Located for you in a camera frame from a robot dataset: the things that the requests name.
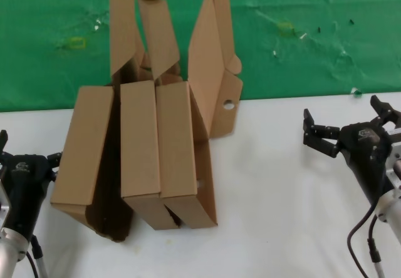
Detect black cable with silver plug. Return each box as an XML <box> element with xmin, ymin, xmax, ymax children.
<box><xmin>24</xmin><ymin>232</ymin><xmax>49</xmax><ymax>278</ymax></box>
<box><xmin>368</xmin><ymin>215</ymin><xmax>386</xmax><ymax>278</ymax></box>

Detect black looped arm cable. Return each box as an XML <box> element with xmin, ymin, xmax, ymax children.
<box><xmin>346</xmin><ymin>205</ymin><xmax>377</xmax><ymax>278</ymax></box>

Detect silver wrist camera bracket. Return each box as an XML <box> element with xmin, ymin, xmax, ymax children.
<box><xmin>384</xmin><ymin>126</ymin><xmax>401</xmax><ymax>194</ymax></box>
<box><xmin>0</xmin><ymin>179</ymin><xmax>11</xmax><ymax>219</ymax></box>

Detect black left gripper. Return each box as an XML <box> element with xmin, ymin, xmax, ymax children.
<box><xmin>0</xmin><ymin>130</ymin><xmax>63</xmax><ymax>239</ymax></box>

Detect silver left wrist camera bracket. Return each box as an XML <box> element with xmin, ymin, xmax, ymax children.
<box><xmin>0</xmin><ymin>179</ymin><xmax>11</xmax><ymax>219</ymax></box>

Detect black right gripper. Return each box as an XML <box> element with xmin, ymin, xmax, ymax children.
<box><xmin>302</xmin><ymin>95</ymin><xmax>401</xmax><ymax>209</ymax></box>

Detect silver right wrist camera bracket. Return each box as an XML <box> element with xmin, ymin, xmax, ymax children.
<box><xmin>384</xmin><ymin>126</ymin><xmax>401</xmax><ymax>194</ymax></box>

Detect green table cloth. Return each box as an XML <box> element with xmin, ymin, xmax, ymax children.
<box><xmin>0</xmin><ymin>0</ymin><xmax>401</xmax><ymax>114</ymax></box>

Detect flat brown paper box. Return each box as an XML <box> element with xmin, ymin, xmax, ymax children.
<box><xmin>49</xmin><ymin>85</ymin><xmax>134</xmax><ymax>253</ymax></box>
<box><xmin>155</xmin><ymin>81</ymin><xmax>207</xmax><ymax>230</ymax></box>
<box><xmin>120</xmin><ymin>80</ymin><xmax>182</xmax><ymax>231</ymax></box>

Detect large cardboard carton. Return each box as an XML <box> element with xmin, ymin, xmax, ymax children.
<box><xmin>109</xmin><ymin>0</ymin><xmax>244</xmax><ymax>230</ymax></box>

